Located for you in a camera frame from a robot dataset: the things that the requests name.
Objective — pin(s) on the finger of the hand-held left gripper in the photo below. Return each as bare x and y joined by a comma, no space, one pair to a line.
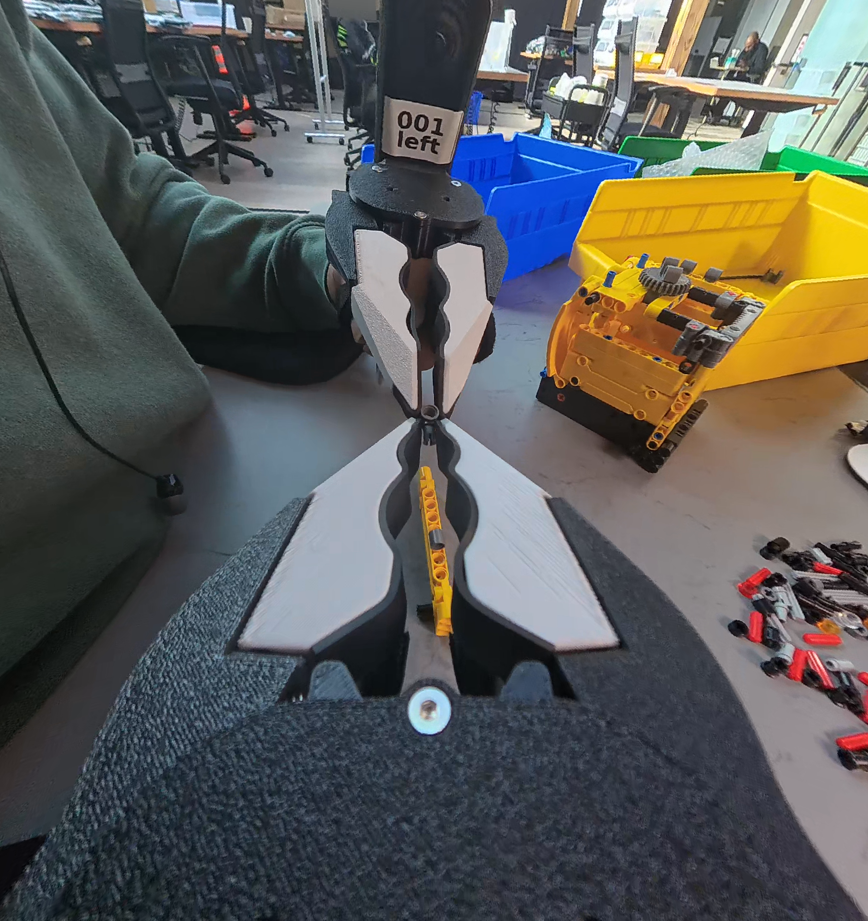
470,309
380,309

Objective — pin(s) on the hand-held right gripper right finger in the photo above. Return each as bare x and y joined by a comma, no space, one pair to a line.
535,575

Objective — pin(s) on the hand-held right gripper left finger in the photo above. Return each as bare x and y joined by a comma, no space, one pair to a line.
326,575

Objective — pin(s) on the yellow lego beam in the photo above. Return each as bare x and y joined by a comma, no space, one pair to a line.
437,575

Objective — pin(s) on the small grey lego connector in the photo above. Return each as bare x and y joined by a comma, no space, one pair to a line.
430,417

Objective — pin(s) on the yellow lego robot model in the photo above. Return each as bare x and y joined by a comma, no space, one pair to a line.
621,360

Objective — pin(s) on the pile of small lego pins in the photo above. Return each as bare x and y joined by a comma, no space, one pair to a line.
822,626

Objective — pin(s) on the person's left forearm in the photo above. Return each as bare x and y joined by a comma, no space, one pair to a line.
247,280

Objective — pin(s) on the person's left hand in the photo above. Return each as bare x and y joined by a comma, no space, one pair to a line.
339,295

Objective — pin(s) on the rolling glass board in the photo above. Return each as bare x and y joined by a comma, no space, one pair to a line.
320,72

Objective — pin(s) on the blue plastic bin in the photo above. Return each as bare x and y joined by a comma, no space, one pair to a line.
556,208
371,155

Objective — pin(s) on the black utility cart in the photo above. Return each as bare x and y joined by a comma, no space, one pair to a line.
571,86

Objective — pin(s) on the black office chair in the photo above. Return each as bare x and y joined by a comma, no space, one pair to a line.
135,86
204,101
625,79

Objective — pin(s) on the green plastic bin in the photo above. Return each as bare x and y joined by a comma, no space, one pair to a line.
657,147
837,169

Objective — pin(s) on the clear bubble wrap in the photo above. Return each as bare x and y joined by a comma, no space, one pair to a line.
722,155

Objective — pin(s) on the long wooden table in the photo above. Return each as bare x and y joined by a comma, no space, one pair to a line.
736,90

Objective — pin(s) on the person's green sweatshirt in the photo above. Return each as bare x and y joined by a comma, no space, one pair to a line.
45,360

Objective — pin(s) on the yellow plastic bin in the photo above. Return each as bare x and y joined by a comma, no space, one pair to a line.
822,316

